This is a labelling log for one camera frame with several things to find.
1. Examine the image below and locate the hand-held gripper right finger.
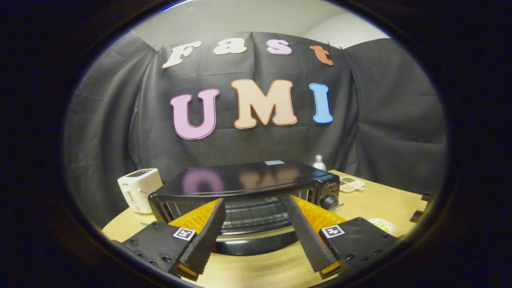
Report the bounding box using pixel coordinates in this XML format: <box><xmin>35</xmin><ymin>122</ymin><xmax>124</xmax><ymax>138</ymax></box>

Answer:
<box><xmin>279</xmin><ymin>195</ymin><xmax>402</xmax><ymax>280</ymax></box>

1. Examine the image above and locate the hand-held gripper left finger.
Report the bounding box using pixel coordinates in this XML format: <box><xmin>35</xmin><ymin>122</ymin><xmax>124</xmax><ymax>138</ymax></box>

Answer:
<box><xmin>113</xmin><ymin>198</ymin><xmax>226</xmax><ymax>282</ymax></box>

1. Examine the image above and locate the black toaster oven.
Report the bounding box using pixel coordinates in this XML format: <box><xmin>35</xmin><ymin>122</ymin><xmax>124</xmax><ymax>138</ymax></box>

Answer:
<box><xmin>148</xmin><ymin>159</ymin><xmax>341</xmax><ymax>256</ymax></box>

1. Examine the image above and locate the white pop-up toaster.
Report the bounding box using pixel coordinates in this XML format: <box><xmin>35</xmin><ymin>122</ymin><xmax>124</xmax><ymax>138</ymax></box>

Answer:
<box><xmin>118</xmin><ymin>168</ymin><xmax>163</xmax><ymax>214</ymax></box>

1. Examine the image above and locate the white compartment dish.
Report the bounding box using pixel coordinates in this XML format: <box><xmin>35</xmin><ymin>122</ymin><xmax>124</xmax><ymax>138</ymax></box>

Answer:
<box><xmin>339</xmin><ymin>176</ymin><xmax>365</xmax><ymax>193</ymax></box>

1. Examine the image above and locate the white square plate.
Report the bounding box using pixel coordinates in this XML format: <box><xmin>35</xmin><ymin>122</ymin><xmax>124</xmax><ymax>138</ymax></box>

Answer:
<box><xmin>367</xmin><ymin>218</ymin><xmax>396</xmax><ymax>235</ymax></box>

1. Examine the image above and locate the black backdrop cloth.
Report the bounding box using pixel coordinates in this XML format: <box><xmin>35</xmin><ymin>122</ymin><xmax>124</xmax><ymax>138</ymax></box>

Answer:
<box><xmin>64</xmin><ymin>31</ymin><xmax>448</xmax><ymax>228</ymax></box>

